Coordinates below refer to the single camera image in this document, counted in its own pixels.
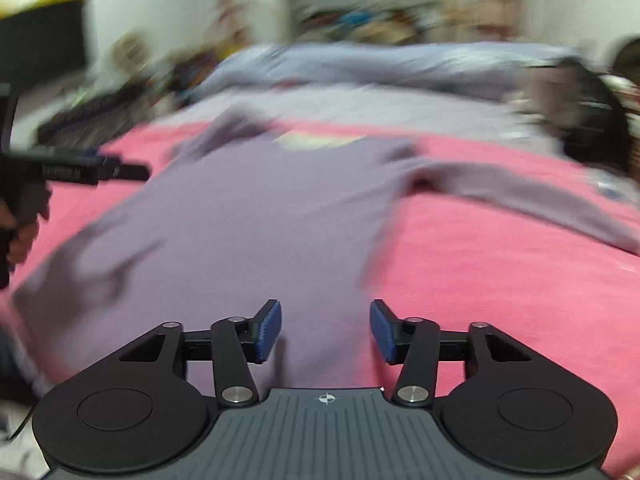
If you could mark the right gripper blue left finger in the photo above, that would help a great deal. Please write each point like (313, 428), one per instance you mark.
(237, 342)

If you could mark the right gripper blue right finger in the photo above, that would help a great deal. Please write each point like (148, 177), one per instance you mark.
(412, 343)

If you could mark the purple fleece shirt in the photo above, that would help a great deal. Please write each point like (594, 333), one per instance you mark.
(242, 214)

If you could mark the pink towel blanket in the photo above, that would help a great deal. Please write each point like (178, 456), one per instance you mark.
(455, 261)

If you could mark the white electric fan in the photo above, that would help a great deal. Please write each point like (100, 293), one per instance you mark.
(131, 53)

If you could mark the lavender butterfly bed sheet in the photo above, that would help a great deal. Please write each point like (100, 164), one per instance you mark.
(385, 107)

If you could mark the blue-grey floral duvet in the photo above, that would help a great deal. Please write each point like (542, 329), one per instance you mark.
(477, 70)

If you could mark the black and beige jacket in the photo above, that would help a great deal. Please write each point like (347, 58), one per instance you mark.
(578, 108)

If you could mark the dark bed headboard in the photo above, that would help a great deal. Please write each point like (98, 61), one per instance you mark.
(626, 58)

